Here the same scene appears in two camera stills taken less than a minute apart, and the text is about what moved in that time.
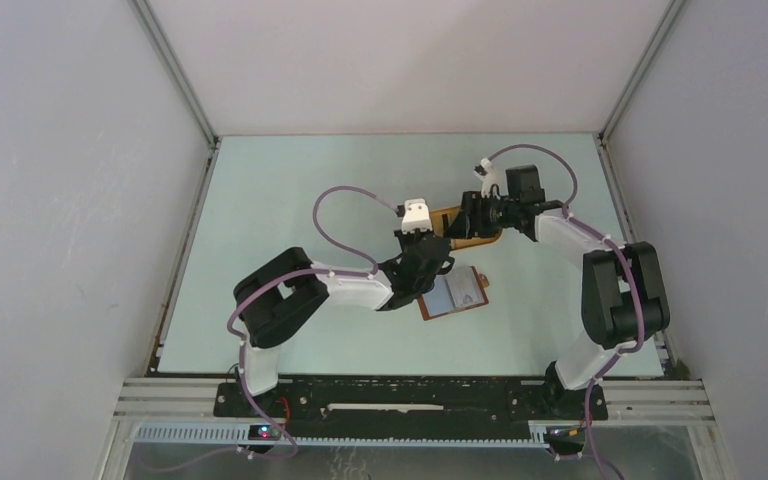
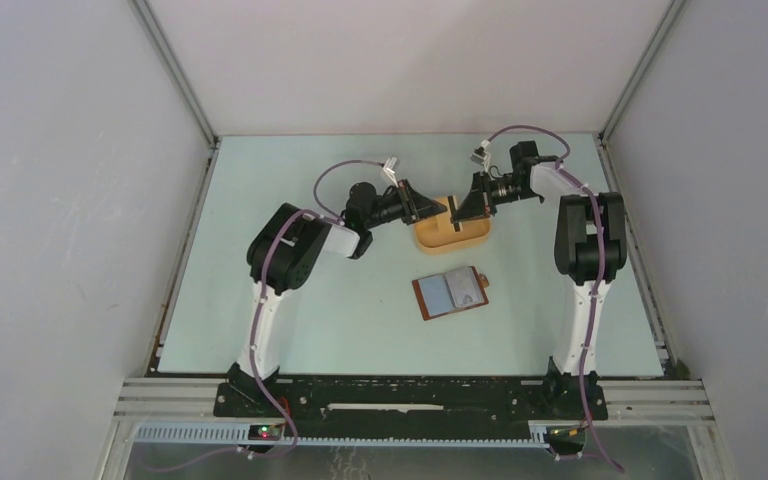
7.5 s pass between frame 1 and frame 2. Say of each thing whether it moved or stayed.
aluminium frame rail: stayed
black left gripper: moved
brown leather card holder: stayed
